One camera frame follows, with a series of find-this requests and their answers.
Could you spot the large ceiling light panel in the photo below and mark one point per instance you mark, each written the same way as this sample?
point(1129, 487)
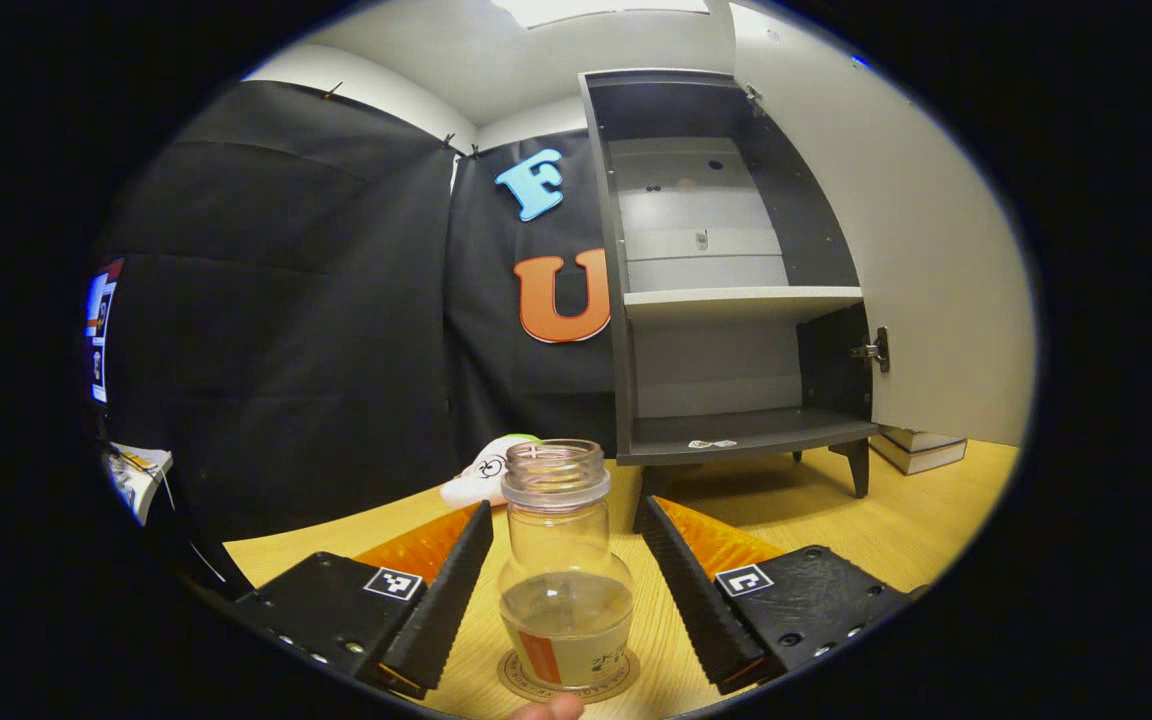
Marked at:
point(596, 10)

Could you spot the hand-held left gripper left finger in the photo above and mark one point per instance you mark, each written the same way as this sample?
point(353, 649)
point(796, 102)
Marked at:
point(446, 600)

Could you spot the dark grey cabinet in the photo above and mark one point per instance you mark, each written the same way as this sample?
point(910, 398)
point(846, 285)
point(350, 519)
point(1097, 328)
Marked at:
point(716, 430)

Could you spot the thick pale book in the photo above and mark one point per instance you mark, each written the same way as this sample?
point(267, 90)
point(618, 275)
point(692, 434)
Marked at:
point(921, 460)

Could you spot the round brown coaster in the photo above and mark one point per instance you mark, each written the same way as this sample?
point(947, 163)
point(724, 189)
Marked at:
point(586, 696)

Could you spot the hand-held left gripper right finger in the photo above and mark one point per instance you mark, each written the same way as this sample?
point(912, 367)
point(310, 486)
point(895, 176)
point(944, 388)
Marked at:
point(691, 600)

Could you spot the beige cabinet door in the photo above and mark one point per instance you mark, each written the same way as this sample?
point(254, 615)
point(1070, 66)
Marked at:
point(936, 250)

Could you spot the metal door hinge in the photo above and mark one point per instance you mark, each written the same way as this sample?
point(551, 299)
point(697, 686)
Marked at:
point(874, 350)

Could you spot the black backdrop cloth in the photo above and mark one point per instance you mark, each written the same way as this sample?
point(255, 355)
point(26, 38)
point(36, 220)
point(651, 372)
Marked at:
point(286, 300)

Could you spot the pink plush toy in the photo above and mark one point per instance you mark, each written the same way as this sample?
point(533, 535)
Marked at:
point(481, 475)

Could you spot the clear glass bottle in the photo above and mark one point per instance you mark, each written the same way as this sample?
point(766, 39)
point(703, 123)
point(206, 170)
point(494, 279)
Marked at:
point(566, 560)

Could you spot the white cabinet shelf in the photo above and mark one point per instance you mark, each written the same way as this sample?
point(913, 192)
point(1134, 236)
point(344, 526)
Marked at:
point(736, 302)

